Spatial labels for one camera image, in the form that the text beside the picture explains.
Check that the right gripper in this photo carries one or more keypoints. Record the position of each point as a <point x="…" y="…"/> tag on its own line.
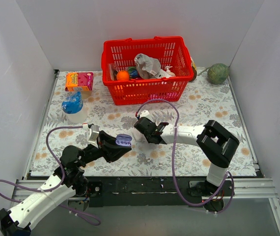
<point x="143" y="127"/>

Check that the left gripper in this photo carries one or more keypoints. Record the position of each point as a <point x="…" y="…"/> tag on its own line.
<point x="103" y="146"/>

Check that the blue earbud charging case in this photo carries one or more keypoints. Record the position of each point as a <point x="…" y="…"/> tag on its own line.
<point x="124" y="137"/>

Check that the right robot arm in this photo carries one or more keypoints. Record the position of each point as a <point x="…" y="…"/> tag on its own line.
<point x="217" y="143"/>

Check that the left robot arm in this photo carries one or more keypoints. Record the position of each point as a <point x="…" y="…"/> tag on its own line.
<point x="66" y="181"/>

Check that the white earbud charging case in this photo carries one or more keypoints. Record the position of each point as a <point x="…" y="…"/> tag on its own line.
<point x="138" y="136"/>

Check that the orange fruit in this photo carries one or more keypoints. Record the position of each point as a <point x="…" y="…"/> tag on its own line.
<point x="123" y="75"/>

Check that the grey crumpled bag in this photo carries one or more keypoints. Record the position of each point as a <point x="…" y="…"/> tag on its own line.
<point x="147" y="67"/>

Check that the white pump bottle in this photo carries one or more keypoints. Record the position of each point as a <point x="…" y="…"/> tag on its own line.
<point x="169" y="71"/>

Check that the orange pink snack box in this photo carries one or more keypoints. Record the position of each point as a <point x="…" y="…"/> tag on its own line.
<point x="79" y="81"/>

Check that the red plastic shopping basket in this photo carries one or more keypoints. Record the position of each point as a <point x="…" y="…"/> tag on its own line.
<point x="135" y="71"/>

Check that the green melon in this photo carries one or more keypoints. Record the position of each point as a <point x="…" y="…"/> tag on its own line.
<point x="218" y="73"/>

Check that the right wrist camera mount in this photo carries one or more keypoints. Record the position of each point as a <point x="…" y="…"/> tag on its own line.
<point x="143" y="114"/>

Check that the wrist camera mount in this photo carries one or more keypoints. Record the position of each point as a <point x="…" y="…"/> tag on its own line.
<point x="92" y="133"/>
<point x="143" y="114"/>

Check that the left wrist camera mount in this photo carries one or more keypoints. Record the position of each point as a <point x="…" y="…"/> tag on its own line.
<point x="92" y="133"/>

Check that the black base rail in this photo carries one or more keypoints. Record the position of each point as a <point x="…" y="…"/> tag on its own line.
<point x="154" y="191"/>

